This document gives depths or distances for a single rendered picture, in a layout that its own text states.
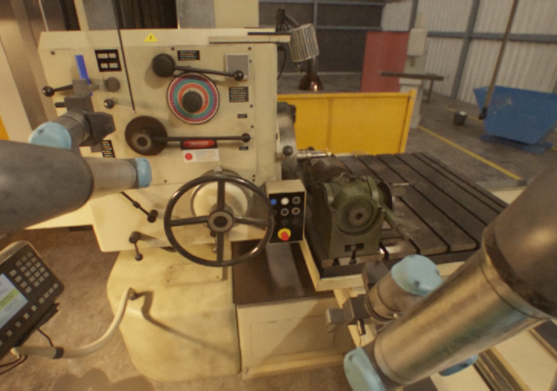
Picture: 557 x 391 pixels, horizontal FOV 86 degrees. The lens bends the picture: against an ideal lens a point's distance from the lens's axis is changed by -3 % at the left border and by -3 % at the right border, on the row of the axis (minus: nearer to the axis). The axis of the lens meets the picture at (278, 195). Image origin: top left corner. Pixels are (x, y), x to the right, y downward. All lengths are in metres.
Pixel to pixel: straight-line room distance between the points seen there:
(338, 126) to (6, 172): 3.67
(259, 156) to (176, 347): 1.23
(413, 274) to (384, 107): 3.58
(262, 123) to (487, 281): 0.99
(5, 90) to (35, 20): 0.40
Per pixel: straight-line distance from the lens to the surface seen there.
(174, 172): 1.25
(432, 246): 1.64
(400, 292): 0.61
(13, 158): 0.44
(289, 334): 1.97
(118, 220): 1.41
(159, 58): 1.09
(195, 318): 1.81
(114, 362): 2.48
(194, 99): 1.06
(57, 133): 0.79
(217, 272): 1.91
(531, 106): 7.02
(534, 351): 1.81
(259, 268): 1.92
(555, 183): 0.28
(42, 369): 2.67
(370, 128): 4.08
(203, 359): 2.09
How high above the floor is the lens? 1.89
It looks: 28 degrees down
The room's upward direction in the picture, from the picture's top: straight up
